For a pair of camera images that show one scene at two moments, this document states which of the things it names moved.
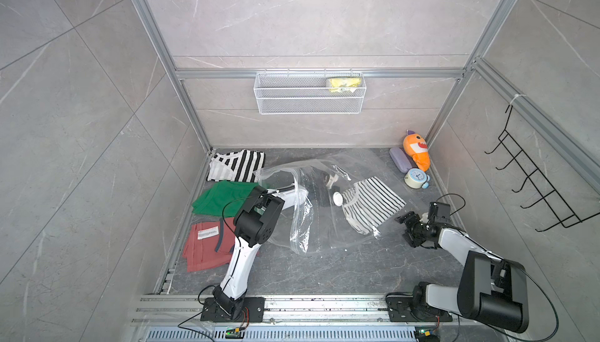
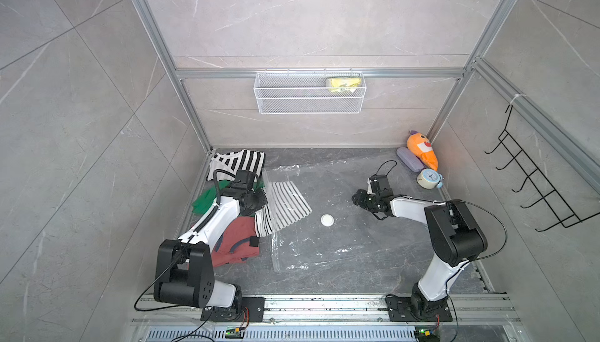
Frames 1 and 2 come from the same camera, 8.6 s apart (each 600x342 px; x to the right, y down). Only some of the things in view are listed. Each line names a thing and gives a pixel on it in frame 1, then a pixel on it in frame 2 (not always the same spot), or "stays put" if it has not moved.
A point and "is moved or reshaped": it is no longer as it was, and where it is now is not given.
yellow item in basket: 344,82 stays put
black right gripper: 408,218 -> 359,198
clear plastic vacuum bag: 351,198 is moved or reshaped
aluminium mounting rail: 280,309 stays put
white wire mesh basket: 309,93 stays put
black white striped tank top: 237,166 stays put
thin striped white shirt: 367,204 is moved or reshaped
